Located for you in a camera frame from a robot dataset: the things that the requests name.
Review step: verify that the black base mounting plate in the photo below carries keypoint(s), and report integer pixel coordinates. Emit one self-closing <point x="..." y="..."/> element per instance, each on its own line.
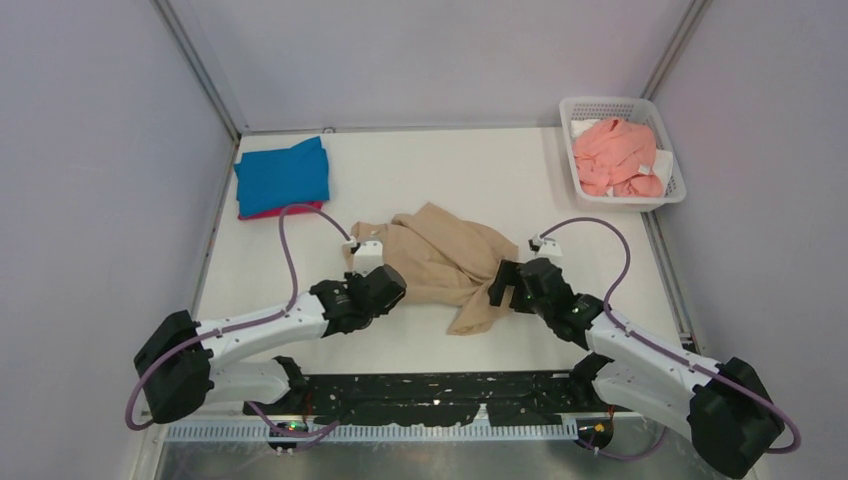
<point x="507" y="398"/>

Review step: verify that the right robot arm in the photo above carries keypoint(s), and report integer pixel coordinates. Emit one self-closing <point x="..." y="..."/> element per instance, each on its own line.
<point x="721" y="408"/>

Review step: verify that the pink folded t shirt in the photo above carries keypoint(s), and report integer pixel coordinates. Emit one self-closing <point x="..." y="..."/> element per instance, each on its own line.
<point x="294" y="209"/>

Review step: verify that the white plastic basket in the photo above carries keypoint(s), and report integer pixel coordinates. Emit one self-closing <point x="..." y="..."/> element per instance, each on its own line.
<point x="619" y="154"/>

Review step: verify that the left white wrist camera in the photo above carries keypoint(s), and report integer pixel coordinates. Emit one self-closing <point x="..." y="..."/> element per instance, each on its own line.
<point x="364" y="256"/>

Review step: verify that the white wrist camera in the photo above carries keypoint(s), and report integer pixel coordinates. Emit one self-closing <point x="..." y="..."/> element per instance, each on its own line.
<point x="543" y="247"/>
<point x="364" y="256"/>

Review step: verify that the salmon t shirt in basket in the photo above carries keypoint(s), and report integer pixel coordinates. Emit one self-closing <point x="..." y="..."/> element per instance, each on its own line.
<point x="616" y="159"/>

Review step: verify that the white slotted cable duct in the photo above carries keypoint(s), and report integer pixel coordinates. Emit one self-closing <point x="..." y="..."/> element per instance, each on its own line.
<point x="478" y="430"/>

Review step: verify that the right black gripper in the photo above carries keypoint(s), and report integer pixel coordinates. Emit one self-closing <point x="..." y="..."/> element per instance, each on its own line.
<point x="509" y="275"/>

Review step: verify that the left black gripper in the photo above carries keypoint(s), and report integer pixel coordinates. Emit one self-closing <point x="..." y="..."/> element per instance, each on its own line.
<point x="351" y="277"/>

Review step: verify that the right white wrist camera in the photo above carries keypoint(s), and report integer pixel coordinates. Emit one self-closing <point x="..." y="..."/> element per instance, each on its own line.
<point x="543" y="247"/>

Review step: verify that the beige t shirt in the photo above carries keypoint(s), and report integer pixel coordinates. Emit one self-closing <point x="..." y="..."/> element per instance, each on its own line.
<point x="445" y="260"/>

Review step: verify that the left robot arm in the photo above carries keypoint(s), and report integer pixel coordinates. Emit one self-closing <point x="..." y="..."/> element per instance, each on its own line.
<point x="186" y="364"/>

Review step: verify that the blue folded t shirt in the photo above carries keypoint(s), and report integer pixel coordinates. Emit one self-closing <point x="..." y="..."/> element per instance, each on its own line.
<point x="270" y="180"/>

